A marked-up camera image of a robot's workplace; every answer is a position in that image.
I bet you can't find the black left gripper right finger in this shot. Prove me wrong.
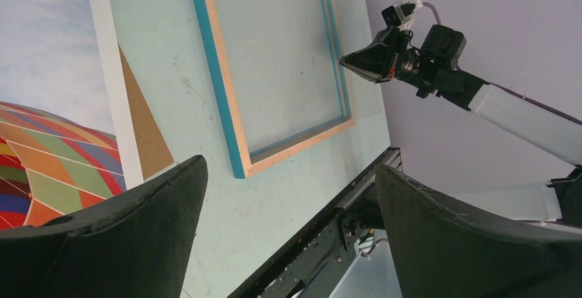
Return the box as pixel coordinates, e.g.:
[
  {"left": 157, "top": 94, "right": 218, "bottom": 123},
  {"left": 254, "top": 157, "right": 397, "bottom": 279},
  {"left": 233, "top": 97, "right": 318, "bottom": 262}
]
[{"left": 375, "top": 165, "right": 581, "bottom": 297}]

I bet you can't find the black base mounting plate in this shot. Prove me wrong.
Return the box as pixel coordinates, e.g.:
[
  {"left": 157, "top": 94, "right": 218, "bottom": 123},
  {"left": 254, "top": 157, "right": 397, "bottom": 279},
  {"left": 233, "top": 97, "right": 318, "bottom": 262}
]
[{"left": 230, "top": 182, "right": 384, "bottom": 297}]

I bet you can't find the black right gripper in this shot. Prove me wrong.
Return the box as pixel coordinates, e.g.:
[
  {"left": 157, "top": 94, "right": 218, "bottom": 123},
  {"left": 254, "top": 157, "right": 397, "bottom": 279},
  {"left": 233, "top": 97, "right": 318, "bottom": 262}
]
[{"left": 340, "top": 25, "right": 486, "bottom": 101}]

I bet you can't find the hot air balloon photo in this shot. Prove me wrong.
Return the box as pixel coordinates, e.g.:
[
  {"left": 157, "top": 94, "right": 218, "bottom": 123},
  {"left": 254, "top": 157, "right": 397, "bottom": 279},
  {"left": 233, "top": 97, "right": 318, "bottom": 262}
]
[{"left": 1, "top": 0, "right": 144, "bottom": 229}]

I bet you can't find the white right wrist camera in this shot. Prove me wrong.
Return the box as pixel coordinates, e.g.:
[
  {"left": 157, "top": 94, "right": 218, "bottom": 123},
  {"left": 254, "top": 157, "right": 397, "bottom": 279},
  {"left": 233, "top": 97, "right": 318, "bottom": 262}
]
[{"left": 381, "top": 0, "right": 423, "bottom": 31}]

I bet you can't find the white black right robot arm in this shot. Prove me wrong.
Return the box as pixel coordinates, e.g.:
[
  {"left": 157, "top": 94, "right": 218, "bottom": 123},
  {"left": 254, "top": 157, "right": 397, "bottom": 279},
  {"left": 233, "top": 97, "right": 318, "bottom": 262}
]
[{"left": 340, "top": 25, "right": 581, "bottom": 227}]

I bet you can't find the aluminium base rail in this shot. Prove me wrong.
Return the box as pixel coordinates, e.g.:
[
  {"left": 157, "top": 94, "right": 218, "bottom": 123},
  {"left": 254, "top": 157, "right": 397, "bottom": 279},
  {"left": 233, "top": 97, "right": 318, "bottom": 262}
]
[{"left": 335, "top": 147, "right": 401, "bottom": 210}]

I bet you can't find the wooden picture frame with glass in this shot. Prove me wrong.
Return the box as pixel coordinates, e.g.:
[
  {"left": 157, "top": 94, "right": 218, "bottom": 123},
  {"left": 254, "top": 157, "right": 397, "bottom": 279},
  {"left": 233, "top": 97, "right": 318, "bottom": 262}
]
[{"left": 193, "top": 0, "right": 354, "bottom": 179}]

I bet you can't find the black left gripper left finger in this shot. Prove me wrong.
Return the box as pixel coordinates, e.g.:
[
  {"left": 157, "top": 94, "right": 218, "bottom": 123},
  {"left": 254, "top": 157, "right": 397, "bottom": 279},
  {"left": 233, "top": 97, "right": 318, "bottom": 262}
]
[{"left": 1, "top": 155, "right": 209, "bottom": 297}]

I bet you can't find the brown cardboard backing board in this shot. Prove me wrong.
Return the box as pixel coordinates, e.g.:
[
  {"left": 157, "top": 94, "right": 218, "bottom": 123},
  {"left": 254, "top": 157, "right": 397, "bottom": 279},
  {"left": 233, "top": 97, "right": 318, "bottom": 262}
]
[{"left": 119, "top": 49, "right": 176, "bottom": 181}]

